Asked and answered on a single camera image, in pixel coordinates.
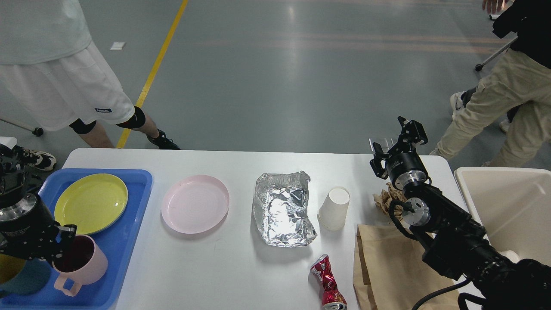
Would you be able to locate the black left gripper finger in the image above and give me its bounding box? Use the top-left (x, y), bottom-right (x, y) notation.
top-left (39, 224), bottom-right (77, 263)

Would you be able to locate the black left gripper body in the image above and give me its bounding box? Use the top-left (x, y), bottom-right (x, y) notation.
top-left (1, 193), bottom-right (59, 259)

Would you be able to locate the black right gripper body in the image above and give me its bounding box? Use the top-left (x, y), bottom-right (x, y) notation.
top-left (384, 149), bottom-right (429, 190)

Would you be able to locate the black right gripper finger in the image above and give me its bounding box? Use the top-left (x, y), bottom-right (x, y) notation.
top-left (397, 116), bottom-right (429, 153)
top-left (370, 143), bottom-right (388, 179)

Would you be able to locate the pink mug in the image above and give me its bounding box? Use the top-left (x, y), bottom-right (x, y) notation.
top-left (53, 234), bottom-right (108, 297)

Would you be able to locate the pink plate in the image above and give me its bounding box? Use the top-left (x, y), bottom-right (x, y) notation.
top-left (161, 175), bottom-right (230, 234)

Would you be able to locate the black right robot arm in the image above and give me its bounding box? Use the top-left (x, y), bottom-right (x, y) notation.
top-left (370, 116), bottom-right (551, 310)

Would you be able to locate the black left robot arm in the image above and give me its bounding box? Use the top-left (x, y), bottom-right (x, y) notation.
top-left (0, 145), bottom-right (77, 264)

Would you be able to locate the crumpled brown paper ball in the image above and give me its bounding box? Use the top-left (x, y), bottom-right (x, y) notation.
top-left (372, 182), bottom-right (407, 215)

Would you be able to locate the clear plastic piece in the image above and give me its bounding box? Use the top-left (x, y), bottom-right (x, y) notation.
top-left (369, 138), bottom-right (397, 153)

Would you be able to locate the yellow plate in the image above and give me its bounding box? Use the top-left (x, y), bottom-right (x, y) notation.
top-left (54, 173), bottom-right (129, 234)

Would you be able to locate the teal mug yellow inside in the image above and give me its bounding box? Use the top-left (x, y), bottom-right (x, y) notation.
top-left (0, 254), bottom-right (51, 298)

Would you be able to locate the blue plastic tray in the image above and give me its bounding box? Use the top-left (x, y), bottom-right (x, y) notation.
top-left (0, 168), bottom-right (153, 310)

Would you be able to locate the white paper cup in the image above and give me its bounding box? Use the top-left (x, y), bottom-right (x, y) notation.
top-left (318, 186), bottom-right (350, 231)

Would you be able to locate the black and white sneaker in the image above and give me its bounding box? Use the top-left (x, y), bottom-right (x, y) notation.
top-left (13, 145), bottom-right (57, 171)

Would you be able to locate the white office chair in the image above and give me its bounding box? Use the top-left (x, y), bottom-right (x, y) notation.
top-left (474, 37), bottom-right (518, 72)

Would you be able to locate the brown paper bag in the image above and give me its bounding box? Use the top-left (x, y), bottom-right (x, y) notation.
top-left (353, 224), bottom-right (454, 310)

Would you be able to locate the crumpled aluminium foil tray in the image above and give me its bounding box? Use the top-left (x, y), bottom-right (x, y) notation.
top-left (252, 171), bottom-right (317, 248)

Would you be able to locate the person in beige trousers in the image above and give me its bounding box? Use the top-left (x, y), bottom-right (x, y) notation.
top-left (431, 0), bottom-right (551, 167)

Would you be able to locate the beige plastic bin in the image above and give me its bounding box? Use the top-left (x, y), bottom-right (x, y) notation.
top-left (454, 167), bottom-right (551, 265)

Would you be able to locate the crushed red soda can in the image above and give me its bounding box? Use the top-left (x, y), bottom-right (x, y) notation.
top-left (310, 254), bottom-right (348, 310)

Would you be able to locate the person in white shorts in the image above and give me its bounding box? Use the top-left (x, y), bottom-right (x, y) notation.
top-left (1, 0), bottom-right (178, 150)

